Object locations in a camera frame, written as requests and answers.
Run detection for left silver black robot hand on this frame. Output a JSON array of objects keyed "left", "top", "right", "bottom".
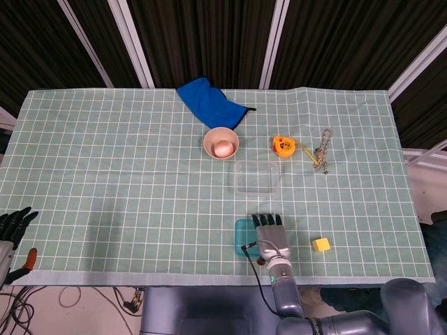
[{"left": 0, "top": 206, "right": 39, "bottom": 285}]

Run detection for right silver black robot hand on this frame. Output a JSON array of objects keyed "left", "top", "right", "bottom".
[{"left": 251, "top": 211, "right": 293, "bottom": 267}]

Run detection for blue plastic lid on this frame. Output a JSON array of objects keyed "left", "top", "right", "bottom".
[{"left": 234, "top": 218, "right": 261, "bottom": 259}]

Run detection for transparent plastic container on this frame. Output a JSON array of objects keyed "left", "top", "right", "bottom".
[{"left": 233, "top": 160, "right": 282, "bottom": 200}]

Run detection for yellow cube block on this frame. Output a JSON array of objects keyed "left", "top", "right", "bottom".
[{"left": 311, "top": 237, "right": 332, "bottom": 253}]

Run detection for white shoe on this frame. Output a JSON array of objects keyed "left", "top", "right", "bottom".
[{"left": 300, "top": 286, "right": 324, "bottom": 306}]

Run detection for orange tape measure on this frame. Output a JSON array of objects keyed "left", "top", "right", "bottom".
[{"left": 272, "top": 135, "right": 321, "bottom": 165}]

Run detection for grey robot torso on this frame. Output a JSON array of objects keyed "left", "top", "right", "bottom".
[{"left": 139, "top": 286, "right": 291, "bottom": 335}]

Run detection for bystander dark trouser leg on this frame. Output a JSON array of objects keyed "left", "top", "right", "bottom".
[{"left": 321, "top": 285, "right": 385, "bottom": 313}]

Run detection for green checked tablecloth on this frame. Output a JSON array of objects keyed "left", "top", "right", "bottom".
[{"left": 0, "top": 87, "right": 436, "bottom": 288}]

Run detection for pink egg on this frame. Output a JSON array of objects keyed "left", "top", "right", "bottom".
[{"left": 213, "top": 140, "right": 234, "bottom": 158}]

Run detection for beige bowl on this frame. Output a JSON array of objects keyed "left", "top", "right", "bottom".
[{"left": 203, "top": 127, "right": 240, "bottom": 161}]

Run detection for black yellow power plug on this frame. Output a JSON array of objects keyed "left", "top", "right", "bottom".
[{"left": 122, "top": 286, "right": 146, "bottom": 312}]

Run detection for blue cloth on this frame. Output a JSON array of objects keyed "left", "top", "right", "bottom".
[{"left": 175, "top": 77, "right": 257, "bottom": 130}]

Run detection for bystander blue jeans leg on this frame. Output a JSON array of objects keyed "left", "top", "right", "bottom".
[{"left": 420, "top": 210, "right": 447, "bottom": 304}]

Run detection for black pleated curtain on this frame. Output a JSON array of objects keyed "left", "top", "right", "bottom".
[{"left": 0, "top": 0, "right": 447, "bottom": 149}]

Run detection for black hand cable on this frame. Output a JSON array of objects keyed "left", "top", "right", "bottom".
[{"left": 240, "top": 241, "right": 280, "bottom": 317}]

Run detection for black floor cable bundle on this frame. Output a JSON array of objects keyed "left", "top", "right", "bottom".
[{"left": 0, "top": 285, "right": 48, "bottom": 335}]

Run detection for braided rope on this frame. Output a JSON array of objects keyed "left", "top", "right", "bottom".
[{"left": 312, "top": 128, "right": 334, "bottom": 175}]

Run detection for white frame corner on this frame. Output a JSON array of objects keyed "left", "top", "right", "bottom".
[{"left": 0, "top": 106, "right": 17, "bottom": 128}]

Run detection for white metal rail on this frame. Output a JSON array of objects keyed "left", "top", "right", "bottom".
[{"left": 401, "top": 139, "right": 447, "bottom": 172}]

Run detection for thin white frame post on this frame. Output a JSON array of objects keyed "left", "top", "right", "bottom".
[{"left": 57, "top": 0, "right": 115, "bottom": 88}]

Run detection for wide white frame post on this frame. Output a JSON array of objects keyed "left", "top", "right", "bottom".
[
  {"left": 107, "top": 0, "right": 155, "bottom": 89},
  {"left": 259, "top": 0, "right": 298, "bottom": 90},
  {"left": 386, "top": 23, "right": 447, "bottom": 104}
]

